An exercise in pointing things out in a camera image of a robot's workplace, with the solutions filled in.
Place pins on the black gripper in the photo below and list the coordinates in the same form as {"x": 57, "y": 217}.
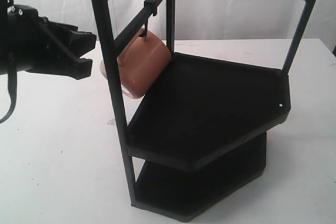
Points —
{"x": 38, "y": 45}

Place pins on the black two-tier corner rack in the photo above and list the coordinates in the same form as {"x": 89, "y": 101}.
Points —
{"x": 200, "y": 131}

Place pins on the black metal hook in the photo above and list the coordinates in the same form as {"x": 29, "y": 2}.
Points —
{"x": 152, "y": 6}

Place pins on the pink ceramic mug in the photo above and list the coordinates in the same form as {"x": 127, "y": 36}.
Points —
{"x": 141, "y": 62}

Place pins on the clear tape piece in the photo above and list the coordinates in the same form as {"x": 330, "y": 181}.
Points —
{"x": 111, "y": 122}

